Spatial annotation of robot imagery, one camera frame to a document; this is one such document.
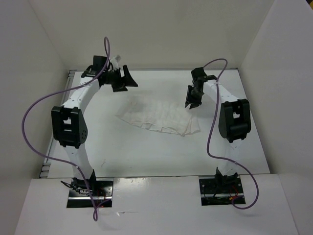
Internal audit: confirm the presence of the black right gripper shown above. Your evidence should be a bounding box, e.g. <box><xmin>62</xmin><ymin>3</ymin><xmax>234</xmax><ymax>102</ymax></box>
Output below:
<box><xmin>185</xmin><ymin>85</ymin><xmax>203</xmax><ymax>109</ymax></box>

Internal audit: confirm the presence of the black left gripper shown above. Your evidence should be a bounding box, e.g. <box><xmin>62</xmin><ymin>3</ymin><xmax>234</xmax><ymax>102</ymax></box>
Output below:
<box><xmin>103</xmin><ymin>65</ymin><xmax>137</xmax><ymax>93</ymax></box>

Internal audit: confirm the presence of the white pleated skirt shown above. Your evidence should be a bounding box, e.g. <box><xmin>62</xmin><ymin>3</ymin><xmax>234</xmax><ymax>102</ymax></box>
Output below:
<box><xmin>116</xmin><ymin>95</ymin><xmax>201</xmax><ymax>137</ymax></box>

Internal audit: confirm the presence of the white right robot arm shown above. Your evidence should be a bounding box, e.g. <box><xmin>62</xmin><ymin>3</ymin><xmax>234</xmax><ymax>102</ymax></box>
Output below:
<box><xmin>185</xmin><ymin>67</ymin><xmax>251</xmax><ymax>192</ymax></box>

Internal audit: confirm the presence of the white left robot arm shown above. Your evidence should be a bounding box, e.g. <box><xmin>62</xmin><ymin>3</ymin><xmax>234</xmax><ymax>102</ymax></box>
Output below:
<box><xmin>51</xmin><ymin>55</ymin><xmax>138</xmax><ymax>196</ymax></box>

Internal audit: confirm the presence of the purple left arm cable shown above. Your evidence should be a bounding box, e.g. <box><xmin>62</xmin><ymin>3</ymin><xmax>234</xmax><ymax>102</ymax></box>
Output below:
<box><xmin>21</xmin><ymin>36</ymin><xmax>111</xmax><ymax>222</ymax></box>

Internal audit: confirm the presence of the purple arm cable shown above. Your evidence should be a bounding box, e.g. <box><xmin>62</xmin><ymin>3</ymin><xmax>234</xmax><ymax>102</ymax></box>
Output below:
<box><xmin>21</xmin><ymin>36</ymin><xmax>111</xmax><ymax>222</ymax></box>
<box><xmin>202</xmin><ymin>58</ymin><xmax>260</xmax><ymax>210</ymax></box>

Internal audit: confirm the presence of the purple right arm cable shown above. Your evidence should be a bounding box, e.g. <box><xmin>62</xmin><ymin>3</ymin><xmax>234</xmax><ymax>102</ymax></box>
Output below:
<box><xmin>202</xmin><ymin>58</ymin><xmax>260</xmax><ymax>210</ymax></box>

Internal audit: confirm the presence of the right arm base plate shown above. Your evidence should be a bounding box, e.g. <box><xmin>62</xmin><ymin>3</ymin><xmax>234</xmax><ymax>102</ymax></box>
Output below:
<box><xmin>199</xmin><ymin>177</ymin><xmax>246</xmax><ymax>206</ymax></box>

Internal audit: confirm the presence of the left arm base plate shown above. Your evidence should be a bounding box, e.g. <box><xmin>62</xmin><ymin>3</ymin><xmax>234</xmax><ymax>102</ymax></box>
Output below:
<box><xmin>67</xmin><ymin>179</ymin><xmax>113</xmax><ymax>209</ymax></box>

